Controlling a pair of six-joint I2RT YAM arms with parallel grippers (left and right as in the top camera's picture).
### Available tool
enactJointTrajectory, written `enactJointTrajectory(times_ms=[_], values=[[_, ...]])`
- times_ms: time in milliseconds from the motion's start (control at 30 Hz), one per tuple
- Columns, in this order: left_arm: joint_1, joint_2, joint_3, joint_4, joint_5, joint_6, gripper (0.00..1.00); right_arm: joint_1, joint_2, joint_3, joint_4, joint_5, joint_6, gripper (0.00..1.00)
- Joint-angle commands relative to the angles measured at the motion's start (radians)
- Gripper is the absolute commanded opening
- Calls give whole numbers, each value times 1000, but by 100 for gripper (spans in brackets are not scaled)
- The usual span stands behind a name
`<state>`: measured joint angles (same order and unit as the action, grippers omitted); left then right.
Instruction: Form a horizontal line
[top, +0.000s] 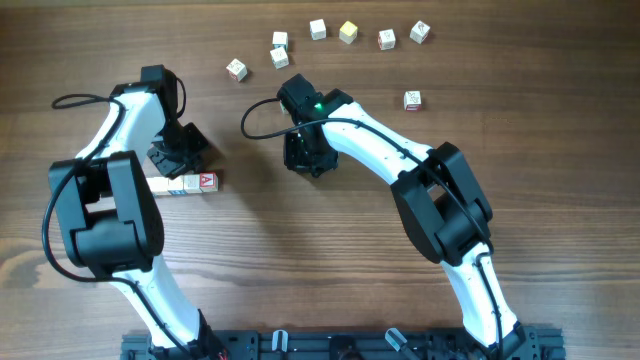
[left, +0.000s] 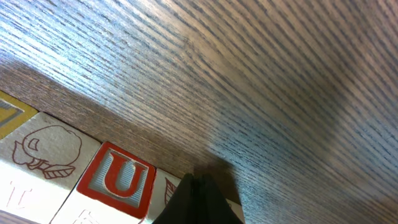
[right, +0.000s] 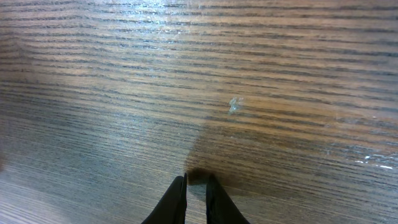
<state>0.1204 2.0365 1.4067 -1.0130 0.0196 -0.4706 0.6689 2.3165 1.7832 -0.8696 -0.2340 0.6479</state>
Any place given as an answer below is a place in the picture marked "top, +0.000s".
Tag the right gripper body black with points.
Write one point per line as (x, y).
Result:
(301, 156)

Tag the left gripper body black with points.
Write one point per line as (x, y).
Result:
(178, 149)

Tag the wooden block blue side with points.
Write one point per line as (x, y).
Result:
(191, 183)

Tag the plain wooden block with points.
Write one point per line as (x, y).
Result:
(158, 186)
(176, 186)
(279, 57)

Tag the red letter wooden block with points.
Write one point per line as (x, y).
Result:
(208, 182)

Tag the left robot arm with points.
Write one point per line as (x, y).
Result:
(102, 223)

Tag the green letter wooden block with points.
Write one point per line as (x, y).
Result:
(283, 109)

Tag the wooden block red underside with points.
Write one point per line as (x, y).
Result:
(237, 70)

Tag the wooden block red base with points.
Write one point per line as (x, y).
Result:
(412, 101)

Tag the wooden block blue edge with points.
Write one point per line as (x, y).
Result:
(280, 40)

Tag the wooden block top centre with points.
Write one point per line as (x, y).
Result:
(318, 29)

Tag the yellow top wooden block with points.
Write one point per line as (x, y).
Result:
(348, 32)

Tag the wooden block red side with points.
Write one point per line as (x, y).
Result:
(386, 39)

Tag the wooden block top right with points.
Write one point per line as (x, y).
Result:
(419, 32)

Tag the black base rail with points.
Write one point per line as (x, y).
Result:
(529, 343)

